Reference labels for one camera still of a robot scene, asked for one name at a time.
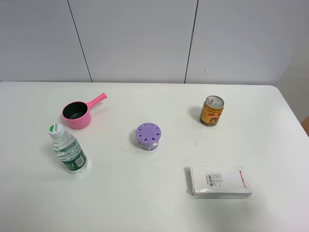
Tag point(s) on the pink toy saucepan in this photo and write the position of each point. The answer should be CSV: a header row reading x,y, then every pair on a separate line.
x,y
77,114

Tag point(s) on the clear water bottle green label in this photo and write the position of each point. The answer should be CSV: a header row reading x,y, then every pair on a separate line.
x,y
67,149

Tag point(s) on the gold energy drink can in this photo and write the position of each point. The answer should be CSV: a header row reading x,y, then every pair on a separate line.
x,y
211,111

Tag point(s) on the white flat cardboard box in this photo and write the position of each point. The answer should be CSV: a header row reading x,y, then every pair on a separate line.
x,y
219,181

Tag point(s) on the purple air freshener jar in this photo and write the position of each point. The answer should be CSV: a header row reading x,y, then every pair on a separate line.
x,y
148,136

